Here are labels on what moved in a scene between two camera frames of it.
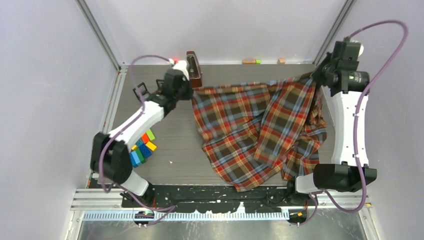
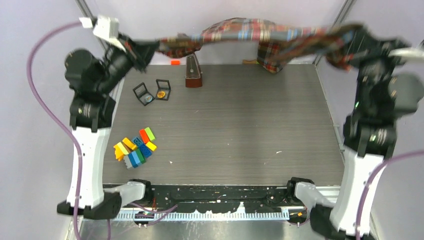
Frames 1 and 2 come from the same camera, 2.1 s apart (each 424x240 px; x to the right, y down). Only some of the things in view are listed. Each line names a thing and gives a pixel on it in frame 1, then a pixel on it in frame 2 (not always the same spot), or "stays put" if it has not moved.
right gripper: [317, 75] → [365, 45]
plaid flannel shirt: [252, 131] → [277, 43]
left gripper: [188, 95] → [139, 52]
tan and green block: [255, 61] stays put
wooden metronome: [195, 75] stays put
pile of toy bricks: [143, 149] stays put
